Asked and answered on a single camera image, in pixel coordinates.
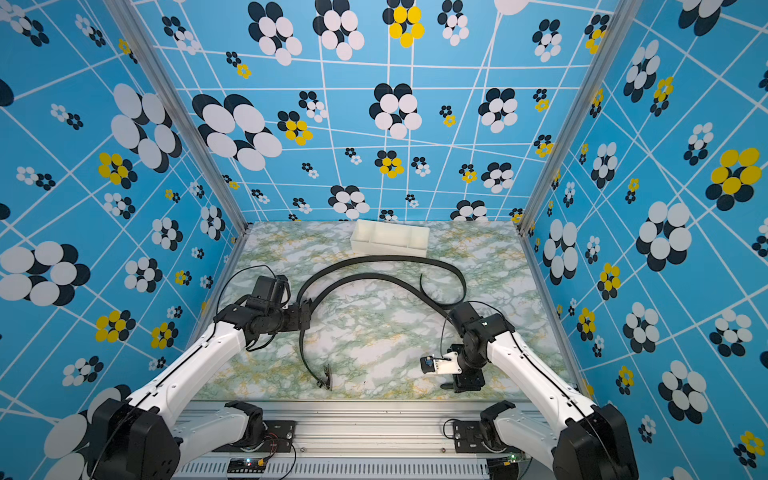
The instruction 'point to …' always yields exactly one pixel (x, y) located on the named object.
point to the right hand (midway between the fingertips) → (462, 368)
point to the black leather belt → (326, 383)
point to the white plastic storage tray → (389, 239)
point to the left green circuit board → (246, 465)
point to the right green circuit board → (513, 458)
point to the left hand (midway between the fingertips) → (300, 313)
